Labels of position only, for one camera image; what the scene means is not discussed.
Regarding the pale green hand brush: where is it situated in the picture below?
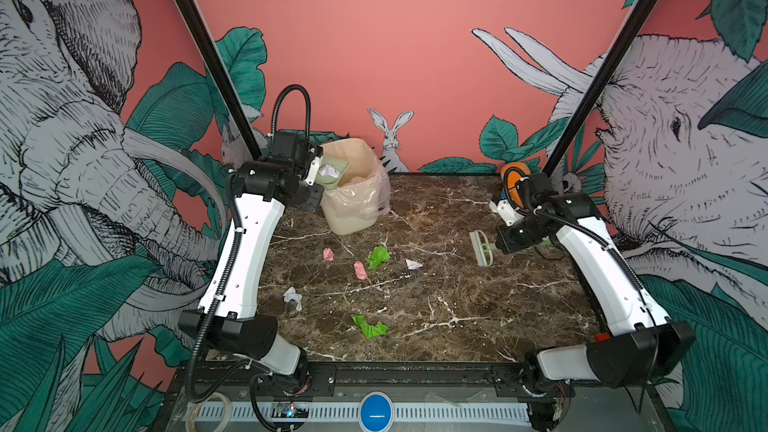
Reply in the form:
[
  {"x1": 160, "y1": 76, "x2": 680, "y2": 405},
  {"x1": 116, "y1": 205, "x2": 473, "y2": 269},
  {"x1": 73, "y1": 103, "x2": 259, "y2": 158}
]
[{"x1": 469, "y1": 230, "x2": 497, "y2": 267}]

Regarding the pale green dustpan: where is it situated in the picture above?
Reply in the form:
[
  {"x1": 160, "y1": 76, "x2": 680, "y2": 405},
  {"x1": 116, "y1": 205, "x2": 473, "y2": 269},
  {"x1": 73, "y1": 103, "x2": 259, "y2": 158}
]
[{"x1": 315, "y1": 155, "x2": 349, "y2": 189}]

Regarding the cream plastic trash bin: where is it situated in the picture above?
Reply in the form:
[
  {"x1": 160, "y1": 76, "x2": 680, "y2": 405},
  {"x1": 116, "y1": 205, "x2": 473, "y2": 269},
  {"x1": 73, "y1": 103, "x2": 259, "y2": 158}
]
[{"x1": 321, "y1": 138, "x2": 391, "y2": 236}]

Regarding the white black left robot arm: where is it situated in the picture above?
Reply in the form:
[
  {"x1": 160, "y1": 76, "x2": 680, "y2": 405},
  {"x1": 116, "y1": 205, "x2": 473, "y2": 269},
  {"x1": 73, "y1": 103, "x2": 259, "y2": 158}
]
[{"x1": 179, "y1": 131, "x2": 324, "y2": 403}]

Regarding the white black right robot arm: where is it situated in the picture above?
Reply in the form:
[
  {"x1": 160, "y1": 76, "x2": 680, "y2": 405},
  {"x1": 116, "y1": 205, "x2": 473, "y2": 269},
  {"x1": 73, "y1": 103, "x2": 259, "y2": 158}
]
[{"x1": 489, "y1": 193, "x2": 696, "y2": 395}]

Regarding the grey paper scrap right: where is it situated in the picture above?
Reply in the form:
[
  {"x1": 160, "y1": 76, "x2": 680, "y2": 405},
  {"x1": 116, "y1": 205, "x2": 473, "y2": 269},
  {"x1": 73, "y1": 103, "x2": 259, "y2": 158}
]
[{"x1": 316, "y1": 164, "x2": 341, "y2": 187}]

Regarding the orange carrot plush toy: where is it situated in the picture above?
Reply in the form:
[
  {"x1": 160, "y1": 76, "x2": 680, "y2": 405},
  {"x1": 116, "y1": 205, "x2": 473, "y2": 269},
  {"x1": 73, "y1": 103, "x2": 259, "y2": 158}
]
[{"x1": 500, "y1": 162, "x2": 531, "y2": 192}]

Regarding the pink paper scrap left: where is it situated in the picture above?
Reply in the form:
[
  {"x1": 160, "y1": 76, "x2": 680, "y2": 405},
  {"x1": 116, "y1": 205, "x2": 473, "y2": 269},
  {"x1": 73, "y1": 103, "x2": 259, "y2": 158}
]
[{"x1": 323, "y1": 248, "x2": 335, "y2": 262}]

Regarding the pink paper scrap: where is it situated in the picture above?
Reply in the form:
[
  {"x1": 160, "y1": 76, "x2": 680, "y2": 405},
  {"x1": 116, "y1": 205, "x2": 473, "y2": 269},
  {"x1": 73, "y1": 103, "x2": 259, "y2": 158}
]
[
  {"x1": 353, "y1": 261, "x2": 368, "y2": 281},
  {"x1": 323, "y1": 248, "x2": 335, "y2": 262}
]

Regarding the white paper scrap centre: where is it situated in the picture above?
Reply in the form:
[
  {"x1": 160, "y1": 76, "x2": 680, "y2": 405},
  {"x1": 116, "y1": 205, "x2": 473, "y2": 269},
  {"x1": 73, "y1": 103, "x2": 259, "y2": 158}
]
[{"x1": 405, "y1": 259, "x2": 423, "y2": 270}]

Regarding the green paper scrap centre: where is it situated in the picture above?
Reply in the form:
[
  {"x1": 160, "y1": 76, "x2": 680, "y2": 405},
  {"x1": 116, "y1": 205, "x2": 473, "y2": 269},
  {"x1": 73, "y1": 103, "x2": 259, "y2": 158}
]
[{"x1": 366, "y1": 246, "x2": 391, "y2": 270}]

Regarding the green paper scrap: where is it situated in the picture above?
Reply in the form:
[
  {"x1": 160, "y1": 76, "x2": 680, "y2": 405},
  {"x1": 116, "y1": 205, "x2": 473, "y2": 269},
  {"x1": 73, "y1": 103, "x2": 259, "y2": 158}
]
[
  {"x1": 351, "y1": 315, "x2": 389, "y2": 339},
  {"x1": 366, "y1": 246, "x2": 391, "y2": 270}
]

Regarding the pink paper scrap centre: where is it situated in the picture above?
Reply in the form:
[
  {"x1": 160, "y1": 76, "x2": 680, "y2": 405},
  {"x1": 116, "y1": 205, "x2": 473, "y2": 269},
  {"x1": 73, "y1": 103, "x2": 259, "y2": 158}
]
[{"x1": 353, "y1": 261, "x2": 368, "y2": 281}]

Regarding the white crumpled paper scrap left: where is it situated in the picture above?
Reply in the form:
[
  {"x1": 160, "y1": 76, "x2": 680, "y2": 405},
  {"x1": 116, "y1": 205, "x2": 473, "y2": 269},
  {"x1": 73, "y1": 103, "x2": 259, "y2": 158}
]
[{"x1": 283, "y1": 287, "x2": 303, "y2": 312}]

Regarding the green paper scrap front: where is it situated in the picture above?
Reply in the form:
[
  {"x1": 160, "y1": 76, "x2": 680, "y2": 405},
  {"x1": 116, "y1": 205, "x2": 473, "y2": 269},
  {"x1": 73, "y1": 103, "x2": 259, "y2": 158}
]
[{"x1": 351, "y1": 315, "x2": 389, "y2": 339}]

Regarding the blue round button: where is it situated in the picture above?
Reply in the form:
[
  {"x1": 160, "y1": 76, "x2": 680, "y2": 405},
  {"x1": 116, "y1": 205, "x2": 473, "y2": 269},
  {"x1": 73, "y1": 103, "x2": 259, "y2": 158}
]
[{"x1": 358, "y1": 391, "x2": 395, "y2": 432}]

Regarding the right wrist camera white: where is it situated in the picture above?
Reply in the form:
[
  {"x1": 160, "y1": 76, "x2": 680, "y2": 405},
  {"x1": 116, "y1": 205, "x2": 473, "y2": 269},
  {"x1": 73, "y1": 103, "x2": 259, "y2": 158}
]
[{"x1": 489, "y1": 199, "x2": 524, "y2": 226}]

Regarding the left black frame post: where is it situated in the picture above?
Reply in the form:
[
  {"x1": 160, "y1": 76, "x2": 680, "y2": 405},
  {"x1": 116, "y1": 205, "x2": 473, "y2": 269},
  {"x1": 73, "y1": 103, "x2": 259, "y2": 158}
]
[{"x1": 174, "y1": 0, "x2": 262, "y2": 161}]

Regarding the black frame post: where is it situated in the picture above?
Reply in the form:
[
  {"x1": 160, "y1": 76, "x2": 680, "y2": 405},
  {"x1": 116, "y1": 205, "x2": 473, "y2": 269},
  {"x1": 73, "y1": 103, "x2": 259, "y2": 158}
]
[
  {"x1": 174, "y1": 0, "x2": 262, "y2": 161},
  {"x1": 543, "y1": 0, "x2": 658, "y2": 177}
]

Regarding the black front mounting rail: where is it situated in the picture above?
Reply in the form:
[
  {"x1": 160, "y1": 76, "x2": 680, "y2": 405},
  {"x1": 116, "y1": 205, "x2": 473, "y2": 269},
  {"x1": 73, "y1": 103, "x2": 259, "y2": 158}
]
[{"x1": 173, "y1": 361, "x2": 652, "y2": 400}]

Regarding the white slotted cable duct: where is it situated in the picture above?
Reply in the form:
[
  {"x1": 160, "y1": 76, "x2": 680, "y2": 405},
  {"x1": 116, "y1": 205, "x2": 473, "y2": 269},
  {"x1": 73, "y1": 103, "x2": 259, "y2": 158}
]
[{"x1": 260, "y1": 402, "x2": 531, "y2": 426}]

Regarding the coiled clear cable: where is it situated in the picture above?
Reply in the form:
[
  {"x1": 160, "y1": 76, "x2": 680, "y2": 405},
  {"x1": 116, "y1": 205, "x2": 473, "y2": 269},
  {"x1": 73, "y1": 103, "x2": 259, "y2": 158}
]
[{"x1": 184, "y1": 391, "x2": 234, "y2": 432}]

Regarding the right black frame post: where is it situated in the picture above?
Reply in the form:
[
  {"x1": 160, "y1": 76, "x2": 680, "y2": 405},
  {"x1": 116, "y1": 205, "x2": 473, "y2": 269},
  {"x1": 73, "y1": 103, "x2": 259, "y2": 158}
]
[{"x1": 543, "y1": 0, "x2": 658, "y2": 177}]

